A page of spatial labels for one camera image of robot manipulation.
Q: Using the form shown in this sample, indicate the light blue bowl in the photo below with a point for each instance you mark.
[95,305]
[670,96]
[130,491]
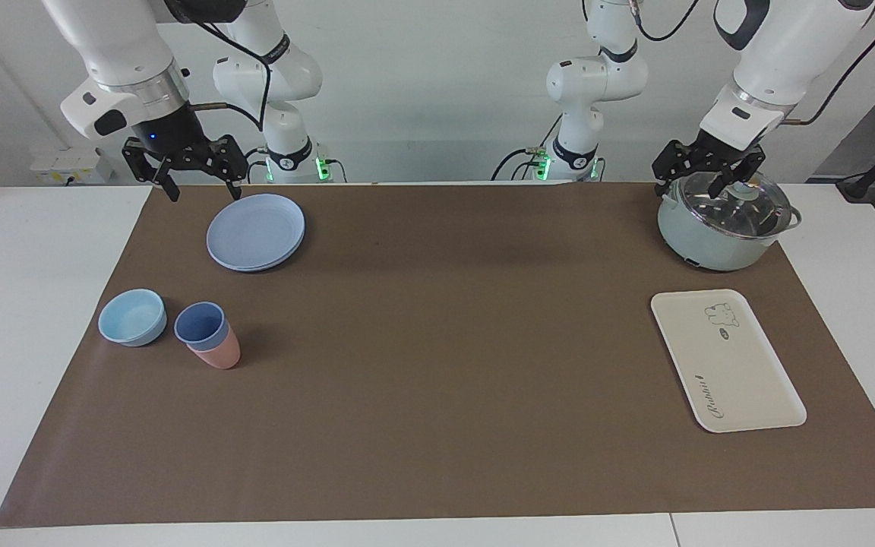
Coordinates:
[132,317]

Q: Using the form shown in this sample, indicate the cream tray with bear print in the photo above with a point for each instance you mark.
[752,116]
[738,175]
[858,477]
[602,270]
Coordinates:
[726,365]

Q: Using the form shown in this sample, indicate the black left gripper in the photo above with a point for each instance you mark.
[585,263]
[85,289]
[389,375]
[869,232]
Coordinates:
[717,146]

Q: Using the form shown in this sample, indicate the pale green cooking pot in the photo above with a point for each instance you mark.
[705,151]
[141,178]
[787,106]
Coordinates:
[703,245]

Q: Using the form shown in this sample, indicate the pink plastic cup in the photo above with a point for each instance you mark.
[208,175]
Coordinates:
[223,355]

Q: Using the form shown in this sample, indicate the pale blue round plate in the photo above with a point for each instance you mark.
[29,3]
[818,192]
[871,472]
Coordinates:
[255,232]

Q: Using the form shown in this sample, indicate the glass pot lid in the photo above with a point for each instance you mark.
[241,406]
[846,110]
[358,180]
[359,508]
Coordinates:
[711,207]

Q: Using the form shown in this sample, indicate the blue plastic cup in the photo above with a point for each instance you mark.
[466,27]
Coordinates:
[198,323]

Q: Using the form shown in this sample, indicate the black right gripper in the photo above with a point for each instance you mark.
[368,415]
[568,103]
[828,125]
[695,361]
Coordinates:
[168,129]

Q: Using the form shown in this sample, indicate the brown table mat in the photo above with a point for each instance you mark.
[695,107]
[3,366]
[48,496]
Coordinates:
[445,380]

